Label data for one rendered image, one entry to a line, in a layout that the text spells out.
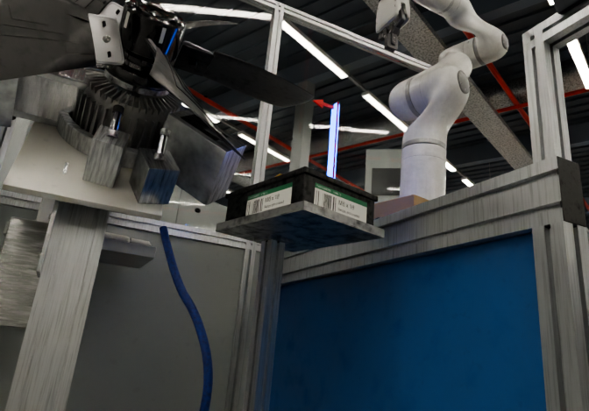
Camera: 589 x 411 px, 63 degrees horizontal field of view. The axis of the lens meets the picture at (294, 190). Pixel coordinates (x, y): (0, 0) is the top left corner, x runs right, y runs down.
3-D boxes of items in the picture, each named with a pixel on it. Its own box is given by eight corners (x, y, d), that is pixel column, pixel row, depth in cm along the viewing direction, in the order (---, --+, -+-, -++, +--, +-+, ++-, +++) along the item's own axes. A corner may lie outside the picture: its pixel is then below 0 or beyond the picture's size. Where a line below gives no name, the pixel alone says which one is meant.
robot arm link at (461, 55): (423, 77, 129) (376, 95, 141) (441, 116, 132) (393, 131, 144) (484, 27, 161) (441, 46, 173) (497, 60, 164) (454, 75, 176)
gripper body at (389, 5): (415, -12, 131) (415, 21, 127) (392, 10, 140) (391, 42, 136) (393, -23, 128) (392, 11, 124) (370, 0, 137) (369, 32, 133)
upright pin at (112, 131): (104, 138, 87) (112, 107, 89) (117, 141, 87) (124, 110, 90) (106, 134, 85) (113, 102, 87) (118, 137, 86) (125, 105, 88)
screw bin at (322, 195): (219, 230, 84) (224, 193, 86) (291, 250, 94) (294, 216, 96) (301, 210, 68) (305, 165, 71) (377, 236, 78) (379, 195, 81)
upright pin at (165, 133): (152, 160, 89) (159, 130, 91) (163, 164, 90) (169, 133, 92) (154, 157, 87) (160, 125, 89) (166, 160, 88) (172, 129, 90)
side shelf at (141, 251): (10, 248, 134) (12, 238, 135) (139, 268, 149) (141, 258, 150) (3, 233, 114) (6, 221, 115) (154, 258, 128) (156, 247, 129)
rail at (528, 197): (258, 288, 130) (261, 259, 133) (271, 290, 132) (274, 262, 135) (564, 221, 53) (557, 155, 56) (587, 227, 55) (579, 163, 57)
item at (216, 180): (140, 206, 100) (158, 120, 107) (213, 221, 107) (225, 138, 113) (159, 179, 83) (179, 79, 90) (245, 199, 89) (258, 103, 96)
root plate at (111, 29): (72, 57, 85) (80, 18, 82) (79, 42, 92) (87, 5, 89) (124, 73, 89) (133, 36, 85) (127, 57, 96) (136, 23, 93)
